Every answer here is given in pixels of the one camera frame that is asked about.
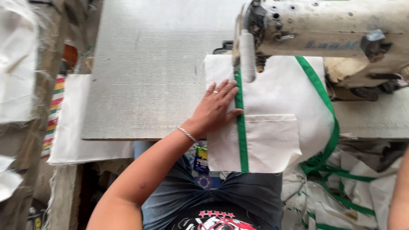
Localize person's left hand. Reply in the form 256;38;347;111
181;79;245;138

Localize white fabric bag green trim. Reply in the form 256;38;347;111
204;54;340;174

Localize white sewing machine lamp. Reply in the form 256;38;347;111
238;0;258;84

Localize person's blue jeans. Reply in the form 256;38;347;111
134;141;284;230

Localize person's black printed shirt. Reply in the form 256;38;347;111
166;209;260;230

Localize stack of white fabric pieces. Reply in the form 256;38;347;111
47;74;135;165

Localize worn beige sewing machine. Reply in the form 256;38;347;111
212;0;409;102

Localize multicolour striped cloth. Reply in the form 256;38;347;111
40;75;66;158

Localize white crumpled fabric sheet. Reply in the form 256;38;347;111
0;0;39;125

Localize small white fabric scrap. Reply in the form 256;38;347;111
0;155;24;202

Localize silver chain bracelet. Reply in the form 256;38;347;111
177;127;199;143

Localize heap of white green-strapped bags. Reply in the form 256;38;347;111
281;141;404;230

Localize frayed wooden post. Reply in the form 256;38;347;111
11;0;69;230

